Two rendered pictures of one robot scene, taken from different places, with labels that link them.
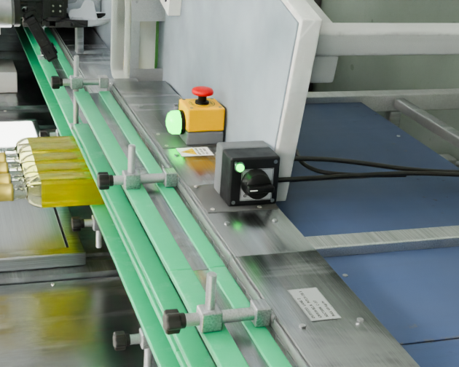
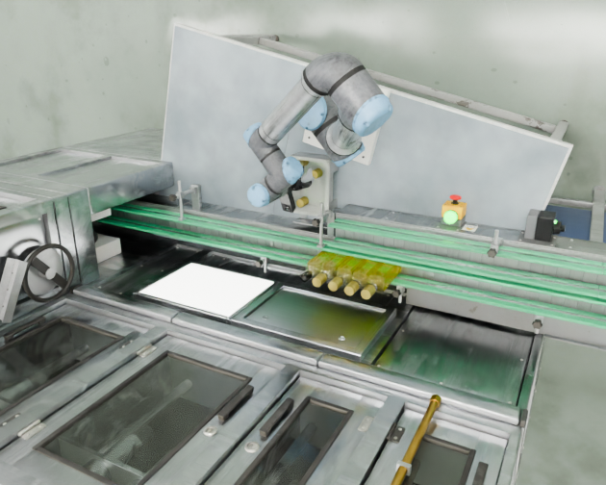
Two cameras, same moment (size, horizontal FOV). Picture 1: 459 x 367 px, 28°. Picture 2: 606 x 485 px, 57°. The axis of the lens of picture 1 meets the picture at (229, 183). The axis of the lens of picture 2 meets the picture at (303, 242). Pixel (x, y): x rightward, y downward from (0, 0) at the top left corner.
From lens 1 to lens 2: 1.83 m
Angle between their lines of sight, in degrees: 41
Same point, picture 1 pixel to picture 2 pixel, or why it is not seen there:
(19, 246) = (366, 320)
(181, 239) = (566, 261)
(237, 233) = (582, 248)
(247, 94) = (498, 191)
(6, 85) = (115, 249)
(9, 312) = (421, 350)
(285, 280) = not seen: outside the picture
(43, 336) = (457, 351)
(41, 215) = (332, 303)
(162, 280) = (557, 285)
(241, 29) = (485, 160)
